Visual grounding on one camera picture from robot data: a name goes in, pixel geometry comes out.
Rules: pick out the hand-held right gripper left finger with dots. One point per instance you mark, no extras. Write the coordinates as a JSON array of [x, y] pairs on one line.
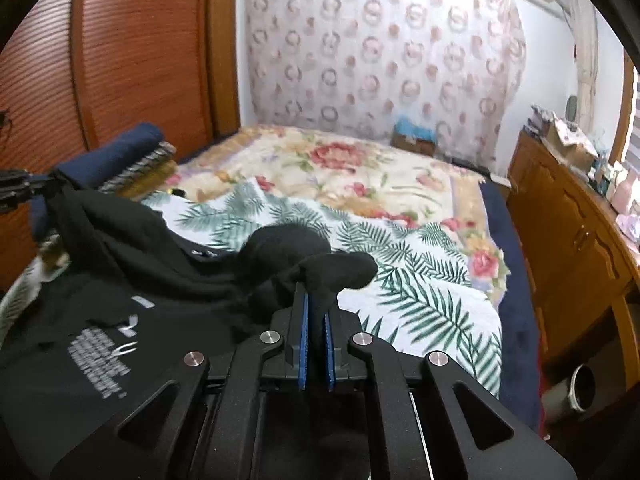
[[301, 340]]

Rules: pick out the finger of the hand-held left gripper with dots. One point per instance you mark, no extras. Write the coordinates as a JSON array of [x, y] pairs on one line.
[[35, 181], [12, 200]]

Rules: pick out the wooden louvred wardrobe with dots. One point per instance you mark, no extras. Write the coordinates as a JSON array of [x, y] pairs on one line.
[[140, 60]]

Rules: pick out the box with blue cloth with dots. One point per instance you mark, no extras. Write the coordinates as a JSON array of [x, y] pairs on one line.
[[414, 137]]

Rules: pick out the grey cylindrical bin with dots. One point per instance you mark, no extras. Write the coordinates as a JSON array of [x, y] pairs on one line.
[[565, 390]]

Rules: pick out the navy blue folded cloth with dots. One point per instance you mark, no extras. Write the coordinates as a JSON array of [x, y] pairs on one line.
[[135, 142]]

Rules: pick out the palm leaf printed blanket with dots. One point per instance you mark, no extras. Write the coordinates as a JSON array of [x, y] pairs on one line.
[[425, 310]]

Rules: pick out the navy bed sheet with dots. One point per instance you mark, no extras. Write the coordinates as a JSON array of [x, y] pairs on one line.
[[520, 320]]

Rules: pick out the wooden sideboard cabinet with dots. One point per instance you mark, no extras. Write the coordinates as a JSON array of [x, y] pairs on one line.
[[570, 260]]

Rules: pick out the beige tied curtain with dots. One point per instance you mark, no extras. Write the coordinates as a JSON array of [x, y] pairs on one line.
[[585, 60]]

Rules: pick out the circle patterned curtain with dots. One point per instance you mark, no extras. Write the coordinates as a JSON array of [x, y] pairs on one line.
[[375, 60]]

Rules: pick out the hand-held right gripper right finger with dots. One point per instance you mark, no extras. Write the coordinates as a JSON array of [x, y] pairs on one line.
[[329, 355]]

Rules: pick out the mustard folded cloth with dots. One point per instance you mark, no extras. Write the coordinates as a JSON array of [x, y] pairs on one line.
[[155, 180]]

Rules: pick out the floral blanket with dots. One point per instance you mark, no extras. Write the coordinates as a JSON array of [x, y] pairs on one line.
[[310, 160]]

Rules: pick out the open cardboard box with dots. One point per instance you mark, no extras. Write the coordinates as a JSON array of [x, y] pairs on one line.
[[572, 147]]

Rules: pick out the black printed t-shirt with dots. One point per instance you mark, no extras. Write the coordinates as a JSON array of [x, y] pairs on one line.
[[150, 270]]

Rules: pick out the houndstooth folded cloth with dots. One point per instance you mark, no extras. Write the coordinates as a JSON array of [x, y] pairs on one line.
[[140, 165]]

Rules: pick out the pink bottle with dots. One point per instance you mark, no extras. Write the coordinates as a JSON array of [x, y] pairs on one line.
[[627, 190]]

